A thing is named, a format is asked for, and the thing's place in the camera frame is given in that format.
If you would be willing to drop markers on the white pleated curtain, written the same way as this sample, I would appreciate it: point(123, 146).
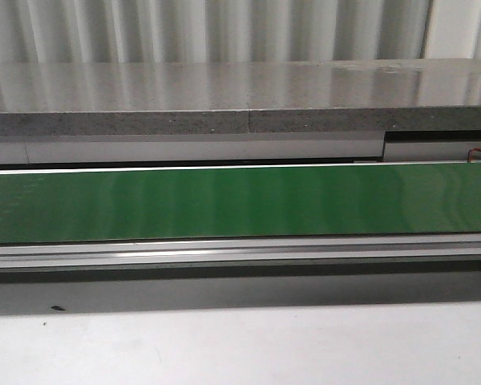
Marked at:
point(237, 31)

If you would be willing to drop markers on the grey conveyor rear frame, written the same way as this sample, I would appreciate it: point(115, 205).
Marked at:
point(240, 148)

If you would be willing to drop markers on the aluminium conveyor front rail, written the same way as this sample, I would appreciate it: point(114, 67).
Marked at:
point(422, 247)

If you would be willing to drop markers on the green conveyor belt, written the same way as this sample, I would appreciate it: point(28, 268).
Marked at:
point(171, 203)

